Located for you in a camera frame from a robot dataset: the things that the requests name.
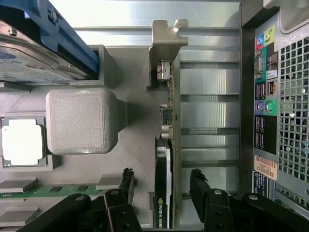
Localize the green RAM stick bare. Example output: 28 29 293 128
0 184 121 199

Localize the grey plastic parts rack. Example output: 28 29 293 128
0 44 181 232

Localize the black open PC case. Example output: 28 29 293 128
239 0 309 219

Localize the silver CPU chip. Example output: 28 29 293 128
0 117 47 168

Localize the hard disk in blue caddy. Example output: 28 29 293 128
0 0 100 85

